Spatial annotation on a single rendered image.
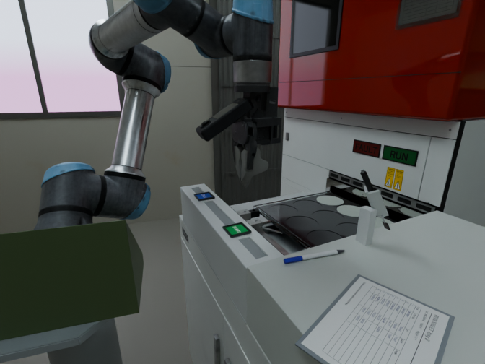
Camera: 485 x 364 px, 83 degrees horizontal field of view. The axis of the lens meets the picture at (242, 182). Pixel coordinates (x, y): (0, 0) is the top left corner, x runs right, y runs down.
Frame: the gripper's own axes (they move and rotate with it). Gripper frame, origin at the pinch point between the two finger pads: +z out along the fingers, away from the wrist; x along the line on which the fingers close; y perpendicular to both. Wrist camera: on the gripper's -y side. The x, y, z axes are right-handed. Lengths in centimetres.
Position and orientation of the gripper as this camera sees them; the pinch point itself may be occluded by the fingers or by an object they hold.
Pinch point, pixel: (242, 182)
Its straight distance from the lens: 60.0
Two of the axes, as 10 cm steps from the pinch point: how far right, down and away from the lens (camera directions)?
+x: -4.3, -2.8, 8.6
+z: 0.0, 9.5, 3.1
